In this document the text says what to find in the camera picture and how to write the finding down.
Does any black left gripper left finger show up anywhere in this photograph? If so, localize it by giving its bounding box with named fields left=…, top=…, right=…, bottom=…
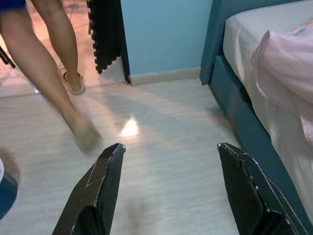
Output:
left=58, top=143, right=126, bottom=235

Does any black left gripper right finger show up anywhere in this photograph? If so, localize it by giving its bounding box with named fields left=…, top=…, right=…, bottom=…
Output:
left=217, top=143, right=313, bottom=235

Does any pink patterned pillow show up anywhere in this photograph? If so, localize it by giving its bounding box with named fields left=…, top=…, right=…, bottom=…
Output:
left=251, top=18, right=313, bottom=147

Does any beige slipper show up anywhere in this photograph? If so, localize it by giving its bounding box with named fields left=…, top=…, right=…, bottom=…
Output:
left=63, top=71, right=86, bottom=95
left=73, top=122, right=103, bottom=157

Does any blue plastic bucket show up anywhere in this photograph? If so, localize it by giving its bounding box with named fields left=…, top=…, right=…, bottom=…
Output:
left=0, top=156, right=19, bottom=221

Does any white mattress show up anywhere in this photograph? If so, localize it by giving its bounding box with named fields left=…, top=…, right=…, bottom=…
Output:
left=222, top=0, right=313, bottom=213

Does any black door jamb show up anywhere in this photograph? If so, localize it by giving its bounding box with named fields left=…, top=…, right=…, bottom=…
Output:
left=117, top=0, right=133, bottom=85

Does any black foam puzzle mat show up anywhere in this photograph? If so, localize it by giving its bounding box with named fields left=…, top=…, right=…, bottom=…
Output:
left=87, top=0, right=122, bottom=74

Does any person in blue shorts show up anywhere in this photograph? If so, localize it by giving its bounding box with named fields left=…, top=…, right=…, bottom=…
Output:
left=0, top=0, right=102, bottom=155

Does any teal bed frame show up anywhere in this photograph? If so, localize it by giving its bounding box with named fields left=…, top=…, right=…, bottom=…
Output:
left=199, top=0, right=313, bottom=218

